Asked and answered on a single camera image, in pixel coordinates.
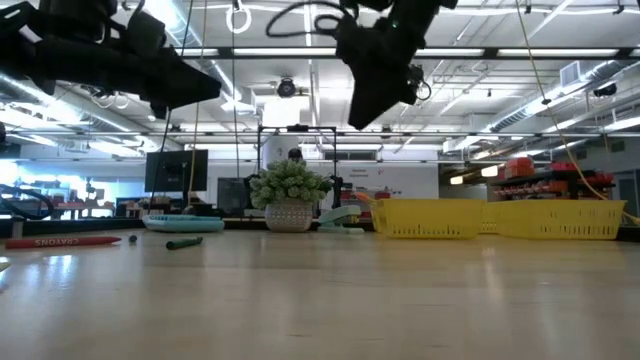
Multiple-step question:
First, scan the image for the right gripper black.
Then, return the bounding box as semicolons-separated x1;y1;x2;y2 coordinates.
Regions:
335;19;416;132

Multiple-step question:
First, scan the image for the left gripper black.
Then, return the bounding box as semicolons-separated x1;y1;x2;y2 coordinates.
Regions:
34;11;223;121

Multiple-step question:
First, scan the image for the green crayon Madter print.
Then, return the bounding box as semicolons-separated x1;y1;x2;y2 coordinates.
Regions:
165;236;205;251

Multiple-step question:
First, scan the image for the black monitor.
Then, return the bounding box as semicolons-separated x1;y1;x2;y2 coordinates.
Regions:
144;149;209;194

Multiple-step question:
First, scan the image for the mint green stapler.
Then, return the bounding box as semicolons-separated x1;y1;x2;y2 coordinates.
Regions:
317;204;366;236

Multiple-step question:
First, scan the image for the green plant in white pot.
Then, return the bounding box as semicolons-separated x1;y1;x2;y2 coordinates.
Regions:
248;158;334;234

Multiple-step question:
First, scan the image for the yellow plastic slotted bin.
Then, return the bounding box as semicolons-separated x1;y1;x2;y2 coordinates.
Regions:
368;198;489;240
487;199;627;241

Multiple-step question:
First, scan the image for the red crayon box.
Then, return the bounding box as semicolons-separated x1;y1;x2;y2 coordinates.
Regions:
4;235;123;251

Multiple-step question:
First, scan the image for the shelf with red boxes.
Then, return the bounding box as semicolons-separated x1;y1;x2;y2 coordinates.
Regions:
492;156;617;201

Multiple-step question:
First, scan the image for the black rig top beam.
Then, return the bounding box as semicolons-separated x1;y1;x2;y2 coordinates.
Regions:
169;46;640;58

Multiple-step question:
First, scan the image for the black round ceiling camera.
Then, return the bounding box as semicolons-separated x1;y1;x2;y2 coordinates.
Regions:
276;77;298;99

